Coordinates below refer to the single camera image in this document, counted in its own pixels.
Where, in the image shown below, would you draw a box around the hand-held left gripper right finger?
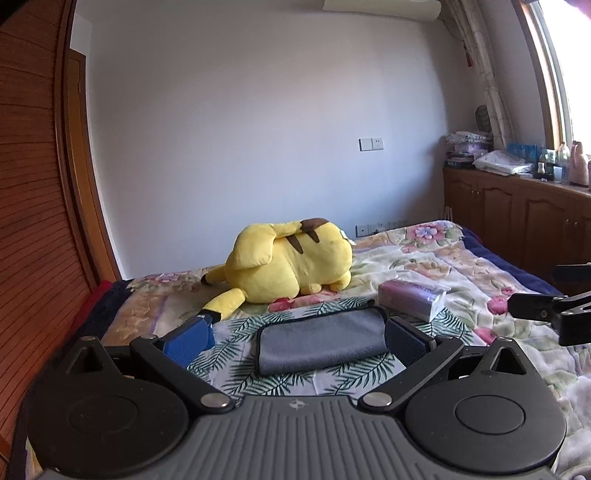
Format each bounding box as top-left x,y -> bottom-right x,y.
359,316 -> 528,413

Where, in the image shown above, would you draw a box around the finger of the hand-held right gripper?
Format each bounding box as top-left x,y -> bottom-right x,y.
508,292 -> 591,348
553,263 -> 591,282

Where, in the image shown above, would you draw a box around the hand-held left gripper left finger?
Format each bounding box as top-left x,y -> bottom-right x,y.
65,318 -> 235,411

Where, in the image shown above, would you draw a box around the grey towel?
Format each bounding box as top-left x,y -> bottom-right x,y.
255,307 -> 389,376

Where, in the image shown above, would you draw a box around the pink tissue pack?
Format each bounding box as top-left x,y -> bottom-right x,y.
379,279 -> 452,322

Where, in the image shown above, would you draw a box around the leaf-print cloth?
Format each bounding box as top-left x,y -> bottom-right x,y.
188,299 -> 463,398

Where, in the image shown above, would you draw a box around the floral bed blanket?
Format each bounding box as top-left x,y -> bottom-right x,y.
88,220 -> 591,480

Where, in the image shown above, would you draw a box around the wooden cabinet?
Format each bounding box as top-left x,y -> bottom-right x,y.
442,166 -> 591,297

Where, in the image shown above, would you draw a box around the pink bottle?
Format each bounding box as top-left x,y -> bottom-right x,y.
570,140 -> 591,186

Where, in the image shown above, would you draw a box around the dark bottle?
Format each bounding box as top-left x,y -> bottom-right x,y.
536,148 -> 556,181

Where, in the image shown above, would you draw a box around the clear bottle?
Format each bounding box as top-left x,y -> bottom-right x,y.
556,143 -> 571,184

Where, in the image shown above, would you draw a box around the yellow plush toy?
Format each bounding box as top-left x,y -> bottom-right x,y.
199,217 -> 354,322

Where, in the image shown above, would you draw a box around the white plastic bag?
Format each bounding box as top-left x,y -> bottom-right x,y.
473,150 -> 534,177

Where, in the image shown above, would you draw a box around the blue packets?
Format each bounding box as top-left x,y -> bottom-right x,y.
506,143 -> 539,162

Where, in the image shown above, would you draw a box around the window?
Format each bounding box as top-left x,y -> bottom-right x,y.
517,0 -> 591,154

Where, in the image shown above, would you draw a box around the pale curtain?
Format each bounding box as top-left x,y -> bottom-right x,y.
442,0 -> 516,151

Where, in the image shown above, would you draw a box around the wooden wardrobe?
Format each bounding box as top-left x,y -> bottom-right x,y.
0,0 -> 123,464

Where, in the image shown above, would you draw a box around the white air conditioner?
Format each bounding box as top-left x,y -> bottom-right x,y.
322,0 -> 445,24

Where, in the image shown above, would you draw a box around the white wall outlet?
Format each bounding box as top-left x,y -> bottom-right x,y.
355,220 -> 408,237

